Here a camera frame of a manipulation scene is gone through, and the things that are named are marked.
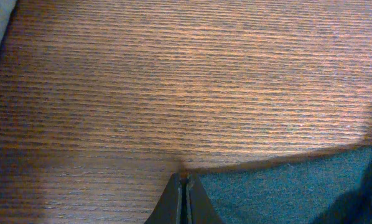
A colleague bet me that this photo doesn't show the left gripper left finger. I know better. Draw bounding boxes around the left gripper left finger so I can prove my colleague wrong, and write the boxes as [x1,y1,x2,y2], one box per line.
[144,174,182,224]

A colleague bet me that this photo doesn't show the dark teal t-shirt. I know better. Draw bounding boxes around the dark teal t-shirt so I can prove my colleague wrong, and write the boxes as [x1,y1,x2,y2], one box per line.
[200,145,372,224]

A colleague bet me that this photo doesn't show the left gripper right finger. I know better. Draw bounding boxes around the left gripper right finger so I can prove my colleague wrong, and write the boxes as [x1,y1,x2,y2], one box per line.
[185,174,224,224]

